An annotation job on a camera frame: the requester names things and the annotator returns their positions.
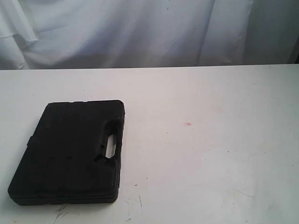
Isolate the white backdrop curtain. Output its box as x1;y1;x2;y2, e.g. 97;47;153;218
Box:
0;0;299;70

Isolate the black plastic tool case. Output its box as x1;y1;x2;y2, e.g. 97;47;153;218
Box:
7;100;125;205

